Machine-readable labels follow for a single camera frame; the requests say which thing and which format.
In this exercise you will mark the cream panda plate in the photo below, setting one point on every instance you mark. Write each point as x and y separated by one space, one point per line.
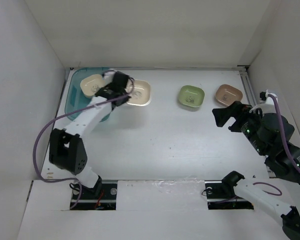
91 84

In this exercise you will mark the teal transparent plastic bin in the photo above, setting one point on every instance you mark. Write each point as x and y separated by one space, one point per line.
75 98

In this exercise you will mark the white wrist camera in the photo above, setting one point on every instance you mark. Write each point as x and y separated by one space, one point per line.
108 75
267 103

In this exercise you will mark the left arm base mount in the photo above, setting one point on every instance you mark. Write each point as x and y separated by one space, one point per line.
105 198

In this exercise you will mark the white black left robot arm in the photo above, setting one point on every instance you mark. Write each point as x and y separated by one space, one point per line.
66 146

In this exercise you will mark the brown panda plate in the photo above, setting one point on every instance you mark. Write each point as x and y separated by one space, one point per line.
227 94

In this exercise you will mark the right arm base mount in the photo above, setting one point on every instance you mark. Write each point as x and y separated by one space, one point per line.
220 194

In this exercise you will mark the beige panda plate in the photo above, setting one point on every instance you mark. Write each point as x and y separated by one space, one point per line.
141 94

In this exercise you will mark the green panda plate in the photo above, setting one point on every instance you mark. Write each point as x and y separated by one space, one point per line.
191 96

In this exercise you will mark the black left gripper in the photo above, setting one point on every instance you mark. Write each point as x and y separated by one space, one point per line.
127 99

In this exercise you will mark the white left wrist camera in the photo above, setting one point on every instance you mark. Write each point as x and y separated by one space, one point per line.
108 75

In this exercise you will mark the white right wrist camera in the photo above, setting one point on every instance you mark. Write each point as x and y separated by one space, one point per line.
267 103

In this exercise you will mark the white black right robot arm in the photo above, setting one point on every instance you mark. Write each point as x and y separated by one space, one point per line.
269 135

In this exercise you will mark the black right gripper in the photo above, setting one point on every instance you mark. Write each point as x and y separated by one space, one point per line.
238 110

